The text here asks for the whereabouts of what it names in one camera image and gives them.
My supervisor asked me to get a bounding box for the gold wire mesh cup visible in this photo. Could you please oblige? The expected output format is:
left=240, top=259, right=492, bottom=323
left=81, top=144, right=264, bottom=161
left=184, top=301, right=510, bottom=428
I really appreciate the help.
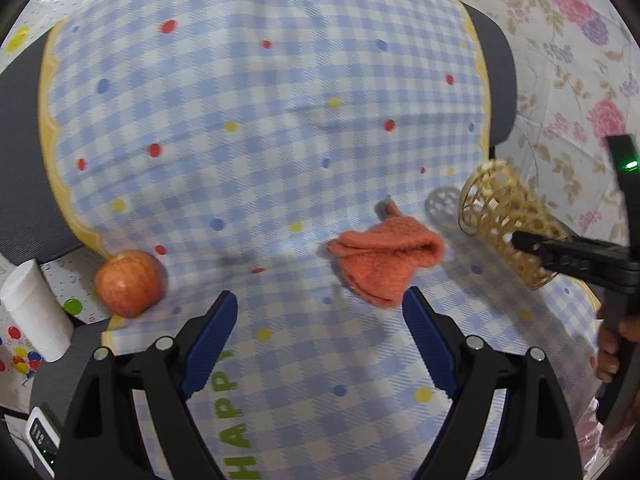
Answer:
left=458, top=159, right=570, bottom=290

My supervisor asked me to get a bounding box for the person's right hand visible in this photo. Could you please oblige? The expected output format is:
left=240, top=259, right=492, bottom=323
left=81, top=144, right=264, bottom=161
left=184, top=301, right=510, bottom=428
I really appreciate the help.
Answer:
left=590, top=316, right=640, bottom=382

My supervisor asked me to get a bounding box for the orange knitted cloth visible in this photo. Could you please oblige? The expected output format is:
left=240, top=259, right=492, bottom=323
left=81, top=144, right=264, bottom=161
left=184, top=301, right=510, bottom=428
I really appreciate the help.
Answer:
left=326, top=200, right=446, bottom=308

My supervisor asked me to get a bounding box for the red apple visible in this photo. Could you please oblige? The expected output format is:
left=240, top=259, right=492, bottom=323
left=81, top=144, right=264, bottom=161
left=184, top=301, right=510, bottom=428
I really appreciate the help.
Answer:
left=94, top=250, right=166, bottom=318

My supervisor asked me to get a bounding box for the white dotted paper sheet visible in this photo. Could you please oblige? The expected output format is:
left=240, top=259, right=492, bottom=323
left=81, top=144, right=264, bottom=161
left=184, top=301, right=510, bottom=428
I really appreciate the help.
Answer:
left=1, top=247, right=111, bottom=413

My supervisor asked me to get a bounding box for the white paper cup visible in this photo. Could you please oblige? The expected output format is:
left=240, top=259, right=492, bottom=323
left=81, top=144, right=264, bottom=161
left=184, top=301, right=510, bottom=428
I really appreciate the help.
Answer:
left=1, top=259, right=74, bottom=362

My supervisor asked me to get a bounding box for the floral tablecloth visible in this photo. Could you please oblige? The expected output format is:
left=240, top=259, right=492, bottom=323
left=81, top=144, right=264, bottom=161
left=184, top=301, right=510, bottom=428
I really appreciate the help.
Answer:
left=461, top=0, right=639, bottom=245

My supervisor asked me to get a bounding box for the blue checkered tablecloth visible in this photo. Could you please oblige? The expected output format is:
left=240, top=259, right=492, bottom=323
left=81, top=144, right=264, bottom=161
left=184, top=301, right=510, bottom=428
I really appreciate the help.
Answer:
left=42, top=0, right=596, bottom=479

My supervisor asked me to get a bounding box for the white electronic device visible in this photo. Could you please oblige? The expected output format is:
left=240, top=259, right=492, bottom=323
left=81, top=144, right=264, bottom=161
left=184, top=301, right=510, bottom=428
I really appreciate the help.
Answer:
left=26, top=406, right=61, bottom=479

